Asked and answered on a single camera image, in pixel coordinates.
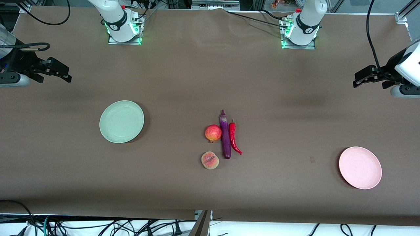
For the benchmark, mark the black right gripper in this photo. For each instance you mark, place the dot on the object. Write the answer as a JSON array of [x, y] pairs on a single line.
[[23, 61]]

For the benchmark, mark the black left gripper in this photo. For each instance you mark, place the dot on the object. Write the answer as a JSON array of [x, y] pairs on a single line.
[[389, 68]]

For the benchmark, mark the red chili pepper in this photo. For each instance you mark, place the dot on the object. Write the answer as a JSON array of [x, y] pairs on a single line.
[[232, 134]]

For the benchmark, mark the long purple eggplant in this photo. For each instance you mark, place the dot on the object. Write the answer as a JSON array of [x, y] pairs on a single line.
[[225, 137]]

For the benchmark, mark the red pomegranate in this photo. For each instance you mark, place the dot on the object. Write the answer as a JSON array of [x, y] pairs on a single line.
[[213, 132]]

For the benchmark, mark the pink yellow peach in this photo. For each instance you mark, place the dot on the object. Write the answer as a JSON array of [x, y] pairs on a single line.
[[210, 160]]

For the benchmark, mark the light green round plate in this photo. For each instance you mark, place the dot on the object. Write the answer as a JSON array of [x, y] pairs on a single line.
[[121, 121]]

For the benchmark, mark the diagonal aluminium profile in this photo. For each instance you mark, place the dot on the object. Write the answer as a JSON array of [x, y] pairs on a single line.
[[411, 6]]

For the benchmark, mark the pink round plate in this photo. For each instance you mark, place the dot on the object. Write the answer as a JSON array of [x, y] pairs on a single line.
[[360, 167]]

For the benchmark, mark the brown table cover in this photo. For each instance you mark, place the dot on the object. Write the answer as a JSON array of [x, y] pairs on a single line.
[[210, 82]]

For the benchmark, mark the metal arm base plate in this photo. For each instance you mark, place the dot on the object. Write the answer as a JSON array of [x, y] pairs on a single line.
[[124, 43], [298, 47]]

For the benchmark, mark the metal corner bracket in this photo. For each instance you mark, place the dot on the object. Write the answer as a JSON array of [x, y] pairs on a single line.
[[24, 9], [401, 17]]

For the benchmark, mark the aluminium frame bar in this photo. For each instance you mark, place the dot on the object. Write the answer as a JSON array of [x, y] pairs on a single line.
[[215, 5]]

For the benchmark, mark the aluminium frame post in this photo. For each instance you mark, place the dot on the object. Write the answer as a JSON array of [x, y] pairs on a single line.
[[201, 226]]

